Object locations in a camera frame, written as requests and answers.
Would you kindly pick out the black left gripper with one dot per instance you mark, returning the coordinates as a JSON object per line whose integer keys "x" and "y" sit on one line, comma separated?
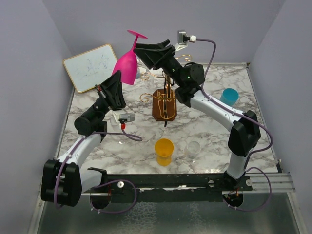
{"x": 111, "y": 89}

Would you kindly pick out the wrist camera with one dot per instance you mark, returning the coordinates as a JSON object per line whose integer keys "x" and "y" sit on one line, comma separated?
{"x": 183, "y": 39}
{"x": 123, "y": 117}

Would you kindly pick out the clear champagne flute glass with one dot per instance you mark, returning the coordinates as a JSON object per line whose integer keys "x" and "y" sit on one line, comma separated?
{"x": 143, "y": 75}

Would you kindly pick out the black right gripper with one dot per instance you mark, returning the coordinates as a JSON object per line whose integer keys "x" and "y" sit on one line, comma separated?
{"x": 151, "y": 56}

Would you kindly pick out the gold and black glass rack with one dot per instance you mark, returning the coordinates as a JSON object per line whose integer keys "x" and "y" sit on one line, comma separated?
{"x": 163, "y": 100}

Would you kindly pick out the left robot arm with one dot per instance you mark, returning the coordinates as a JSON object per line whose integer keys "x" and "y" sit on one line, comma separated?
{"x": 61, "y": 180}

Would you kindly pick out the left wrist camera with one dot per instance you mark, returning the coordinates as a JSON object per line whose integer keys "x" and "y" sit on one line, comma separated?
{"x": 123, "y": 117}

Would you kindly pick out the orange plastic wine glass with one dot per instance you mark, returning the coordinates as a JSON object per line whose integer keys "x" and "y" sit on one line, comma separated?
{"x": 164, "y": 149}

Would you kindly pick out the pink plastic wine glass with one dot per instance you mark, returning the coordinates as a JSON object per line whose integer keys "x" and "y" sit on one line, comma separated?
{"x": 127, "y": 63}

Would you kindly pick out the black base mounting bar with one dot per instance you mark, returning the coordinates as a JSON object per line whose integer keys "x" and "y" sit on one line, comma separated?
{"x": 169, "y": 187}

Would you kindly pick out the blue plastic wine glass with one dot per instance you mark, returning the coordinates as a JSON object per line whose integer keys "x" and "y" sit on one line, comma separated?
{"x": 229, "y": 96}

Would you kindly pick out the short clear glass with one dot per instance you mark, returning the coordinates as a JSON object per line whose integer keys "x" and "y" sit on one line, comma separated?
{"x": 192, "y": 150}

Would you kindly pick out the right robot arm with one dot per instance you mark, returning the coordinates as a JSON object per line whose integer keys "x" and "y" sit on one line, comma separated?
{"x": 242, "y": 126}

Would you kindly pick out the small framed whiteboard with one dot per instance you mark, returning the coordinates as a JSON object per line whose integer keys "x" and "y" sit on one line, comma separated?
{"x": 89, "y": 68}

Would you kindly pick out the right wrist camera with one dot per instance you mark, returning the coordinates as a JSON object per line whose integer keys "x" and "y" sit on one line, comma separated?
{"x": 183, "y": 39}

